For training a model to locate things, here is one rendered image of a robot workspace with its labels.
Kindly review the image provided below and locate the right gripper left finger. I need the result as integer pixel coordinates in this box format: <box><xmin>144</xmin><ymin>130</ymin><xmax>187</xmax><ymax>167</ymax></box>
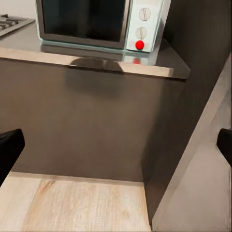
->
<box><xmin>0</xmin><ymin>129</ymin><xmax>26</xmax><ymax>185</ymax></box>

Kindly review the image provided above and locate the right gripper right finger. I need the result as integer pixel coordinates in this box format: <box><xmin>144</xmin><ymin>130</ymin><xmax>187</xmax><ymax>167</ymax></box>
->
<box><xmin>217</xmin><ymin>128</ymin><xmax>232</xmax><ymax>167</ymax></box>

